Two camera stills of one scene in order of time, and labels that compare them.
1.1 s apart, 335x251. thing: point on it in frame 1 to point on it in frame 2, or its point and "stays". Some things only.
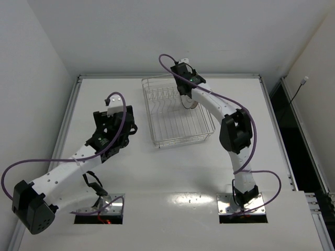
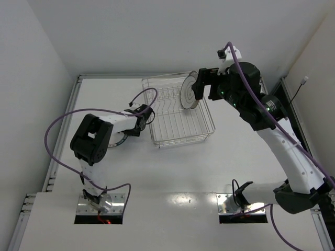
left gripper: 128,121 to 143,118
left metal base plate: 110,204 stays
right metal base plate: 226,205 stays
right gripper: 181,88 to 205,79
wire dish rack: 172,123 stays
